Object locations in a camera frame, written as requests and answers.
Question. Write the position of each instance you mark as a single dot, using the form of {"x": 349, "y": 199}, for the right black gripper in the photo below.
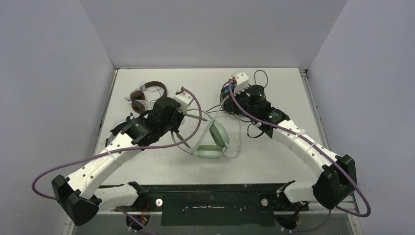
{"x": 229, "y": 101}

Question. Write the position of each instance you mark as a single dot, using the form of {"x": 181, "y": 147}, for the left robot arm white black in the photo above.
{"x": 80, "y": 195}

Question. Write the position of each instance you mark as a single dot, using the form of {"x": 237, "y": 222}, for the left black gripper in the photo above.
{"x": 180, "y": 116}

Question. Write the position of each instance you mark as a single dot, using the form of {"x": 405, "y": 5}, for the aluminium frame rail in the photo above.
{"x": 312, "y": 119}

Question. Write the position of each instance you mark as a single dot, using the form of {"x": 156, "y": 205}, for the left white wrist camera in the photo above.
{"x": 184, "y": 99}

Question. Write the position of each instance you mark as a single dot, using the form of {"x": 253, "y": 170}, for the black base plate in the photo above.
{"x": 216, "y": 205}

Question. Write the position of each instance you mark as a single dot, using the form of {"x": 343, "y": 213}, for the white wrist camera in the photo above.
{"x": 240, "y": 82}
{"x": 184, "y": 99}

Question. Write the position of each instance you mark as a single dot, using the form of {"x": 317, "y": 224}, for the brown headphones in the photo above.
{"x": 139, "y": 102}

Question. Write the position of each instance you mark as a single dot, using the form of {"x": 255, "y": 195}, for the white black headphones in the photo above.
{"x": 117, "y": 127}

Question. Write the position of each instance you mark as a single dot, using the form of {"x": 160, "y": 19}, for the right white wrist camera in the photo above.
{"x": 240, "y": 82}

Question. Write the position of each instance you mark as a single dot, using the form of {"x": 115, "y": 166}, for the black blue headphones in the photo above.
{"x": 224, "y": 92}

